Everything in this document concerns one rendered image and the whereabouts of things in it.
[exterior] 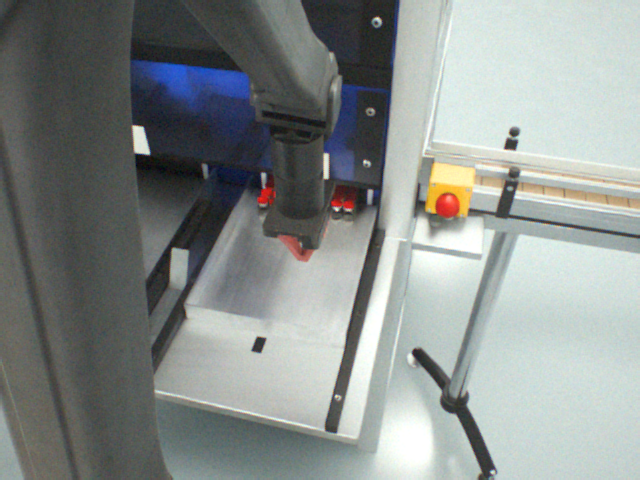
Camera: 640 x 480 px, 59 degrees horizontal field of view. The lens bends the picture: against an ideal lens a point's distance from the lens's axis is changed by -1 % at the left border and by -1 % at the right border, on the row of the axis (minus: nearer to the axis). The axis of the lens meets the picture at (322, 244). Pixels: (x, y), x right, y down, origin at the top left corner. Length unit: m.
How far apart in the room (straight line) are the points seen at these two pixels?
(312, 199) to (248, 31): 0.32
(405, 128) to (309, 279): 0.30
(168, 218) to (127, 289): 0.90
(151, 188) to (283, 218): 0.59
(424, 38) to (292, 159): 0.32
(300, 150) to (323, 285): 0.42
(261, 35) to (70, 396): 0.23
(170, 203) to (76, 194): 0.98
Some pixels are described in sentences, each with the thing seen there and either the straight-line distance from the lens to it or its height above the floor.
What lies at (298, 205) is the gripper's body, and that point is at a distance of 0.64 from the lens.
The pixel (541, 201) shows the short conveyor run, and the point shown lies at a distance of 1.12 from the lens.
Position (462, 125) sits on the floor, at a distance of 3.05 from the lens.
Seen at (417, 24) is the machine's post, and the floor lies 1.28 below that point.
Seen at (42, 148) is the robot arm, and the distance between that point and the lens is 0.17.
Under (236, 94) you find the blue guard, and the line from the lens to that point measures 0.95.
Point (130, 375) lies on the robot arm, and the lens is 0.25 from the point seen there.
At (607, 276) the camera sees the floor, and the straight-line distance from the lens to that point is 2.42.
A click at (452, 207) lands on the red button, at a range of 0.95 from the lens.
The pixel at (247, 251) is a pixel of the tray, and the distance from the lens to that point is 1.03.
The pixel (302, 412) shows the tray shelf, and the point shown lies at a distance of 0.83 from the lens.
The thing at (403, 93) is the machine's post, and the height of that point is 1.18.
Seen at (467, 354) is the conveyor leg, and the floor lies 0.37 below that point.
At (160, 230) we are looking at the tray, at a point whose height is 0.88.
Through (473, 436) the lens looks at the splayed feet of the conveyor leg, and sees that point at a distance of 1.73.
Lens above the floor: 1.61
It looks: 45 degrees down
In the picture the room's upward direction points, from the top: straight up
